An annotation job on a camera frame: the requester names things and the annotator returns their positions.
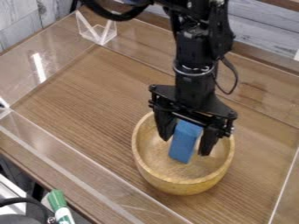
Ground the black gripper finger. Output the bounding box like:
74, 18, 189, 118
199, 126, 221, 156
154, 108, 177, 141

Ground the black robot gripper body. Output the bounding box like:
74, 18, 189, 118
149, 65, 238, 137

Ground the blue rectangular block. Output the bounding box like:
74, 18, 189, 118
169, 120, 203, 164

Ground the brown wooden bowl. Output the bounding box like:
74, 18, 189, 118
131, 112, 235, 195

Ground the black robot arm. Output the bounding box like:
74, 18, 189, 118
82, 0, 238, 156

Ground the green white marker pen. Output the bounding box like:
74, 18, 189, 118
47, 189, 77, 224

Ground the clear acrylic tray wall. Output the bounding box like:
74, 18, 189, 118
0, 108, 193, 224

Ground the clear acrylic corner bracket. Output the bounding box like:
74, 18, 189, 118
75, 11, 118, 46

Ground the black cable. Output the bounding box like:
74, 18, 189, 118
0, 196, 43, 224

